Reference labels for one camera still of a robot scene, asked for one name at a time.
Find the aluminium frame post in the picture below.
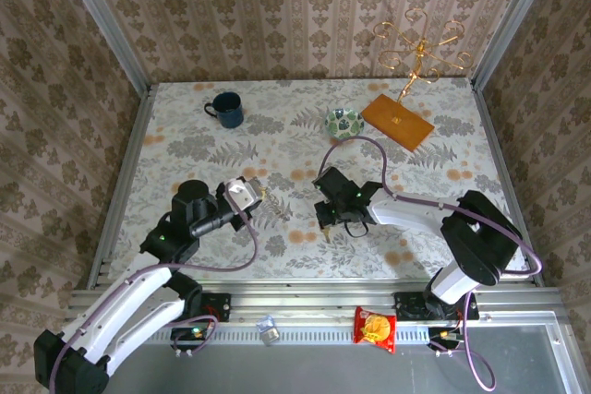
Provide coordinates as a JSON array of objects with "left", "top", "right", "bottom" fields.
[
  {"left": 50, "top": 0, "right": 153, "bottom": 93},
  {"left": 470, "top": 0, "right": 562, "bottom": 90}
]

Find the gold hook stand wooden base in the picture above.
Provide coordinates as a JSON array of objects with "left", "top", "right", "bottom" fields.
[{"left": 360, "top": 6, "right": 473, "bottom": 153}]

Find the slotted aluminium mounting rail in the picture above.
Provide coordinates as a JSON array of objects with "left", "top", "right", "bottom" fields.
[{"left": 68, "top": 281, "right": 567, "bottom": 328}]

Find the green leaf pattern bowl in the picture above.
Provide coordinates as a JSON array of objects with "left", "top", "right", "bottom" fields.
[{"left": 323, "top": 107, "right": 366, "bottom": 140}]

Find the dark blue mug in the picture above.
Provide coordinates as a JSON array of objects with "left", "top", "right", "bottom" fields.
[{"left": 203, "top": 91, "right": 245, "bottom": 129}]

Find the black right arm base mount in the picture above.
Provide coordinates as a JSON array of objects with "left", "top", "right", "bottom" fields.
[{"left": 393, "top": 290, "right": 480, "bottom": 321}]

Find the aluminium table edge rail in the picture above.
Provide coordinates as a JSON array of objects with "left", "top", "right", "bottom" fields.
[
  {"left": 87, "top": 84, "right": 153, "bottom": 280},
  {"left": 470, "top": 79, "right": 546, "bottom": 287}
]

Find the white slotted cable duct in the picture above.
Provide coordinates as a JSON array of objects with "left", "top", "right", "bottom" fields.
[{"left": 147, "top": 323, "right": 433, "bottom": 345}]

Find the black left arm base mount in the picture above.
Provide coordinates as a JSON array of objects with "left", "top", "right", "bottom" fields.
[{"left": 184, "top": 291, "right": 233, "bottom": 324}]

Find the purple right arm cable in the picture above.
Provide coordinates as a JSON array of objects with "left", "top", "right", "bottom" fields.
[{"left": 320, "top": 135, "right": 544, "bottom": 389}]

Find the red snack packet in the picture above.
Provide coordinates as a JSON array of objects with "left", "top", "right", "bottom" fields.
[{"left": 353, "top": 305, "right": 398, "bottom": 355}]

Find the floral patterned table cover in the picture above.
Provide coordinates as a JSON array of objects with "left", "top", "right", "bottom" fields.
[{"left": 108, "top": 78, "right": 532, "bottom": 281}]

